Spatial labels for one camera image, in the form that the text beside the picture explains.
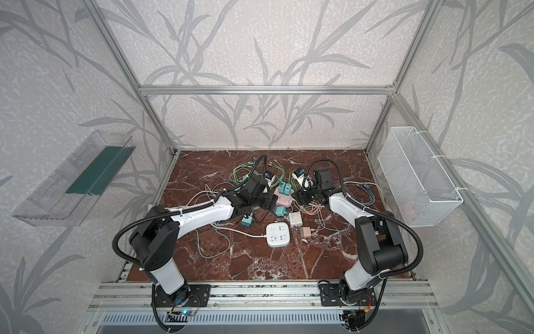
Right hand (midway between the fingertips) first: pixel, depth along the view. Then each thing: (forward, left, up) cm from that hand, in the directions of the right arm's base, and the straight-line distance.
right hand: (299, 183), depth 93 cm
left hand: (-4, +12, +2) cm, 13 cm away
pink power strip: (-4, +8, -7) cm, 11 cm away
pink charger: (-20, -2, -8) cm, 21 cm away
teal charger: (-15, +24, -9) cm, 29 cm away
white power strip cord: (-19, +27, -10) cm, 34 cm away
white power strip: (-20, +10, -8) cm, 24 cm away
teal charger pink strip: (-11, +9, -6) cm, 15 cm away
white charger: (-14, +2, -8) cm, 16 cm away
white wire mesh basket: (-20, -34, +25) cm, 47 cm away
